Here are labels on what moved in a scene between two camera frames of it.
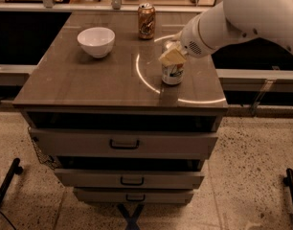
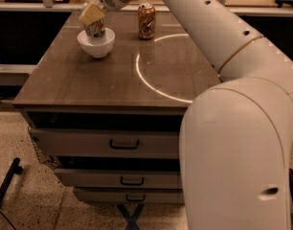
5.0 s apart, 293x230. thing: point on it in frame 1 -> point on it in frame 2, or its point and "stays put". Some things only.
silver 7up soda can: (172, 74) -> (96, 28)
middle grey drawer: (128, 178) stays put
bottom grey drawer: (134, 195) stays put
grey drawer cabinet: (119, 109) stays put
